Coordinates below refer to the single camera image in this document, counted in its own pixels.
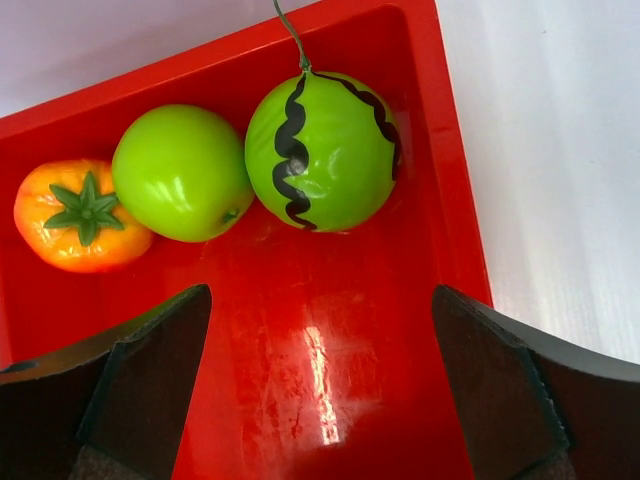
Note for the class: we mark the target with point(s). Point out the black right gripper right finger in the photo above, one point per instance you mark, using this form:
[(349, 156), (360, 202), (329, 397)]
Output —
[(531, 405)]

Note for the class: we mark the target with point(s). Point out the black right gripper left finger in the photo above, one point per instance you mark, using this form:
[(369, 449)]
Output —
[(112, 406)]

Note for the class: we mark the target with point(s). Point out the toy watermelon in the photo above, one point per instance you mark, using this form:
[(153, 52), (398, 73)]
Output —
[(322, 150)]

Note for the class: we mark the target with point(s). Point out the red toy tomato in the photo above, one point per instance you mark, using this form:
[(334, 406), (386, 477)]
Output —
[(70, 216)]

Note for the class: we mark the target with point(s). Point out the red plastic tray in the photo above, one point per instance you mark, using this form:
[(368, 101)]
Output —
[(321, 358)]

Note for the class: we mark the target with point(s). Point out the green toy apple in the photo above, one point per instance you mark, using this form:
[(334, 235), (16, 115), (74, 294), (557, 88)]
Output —
[(180, 171)]

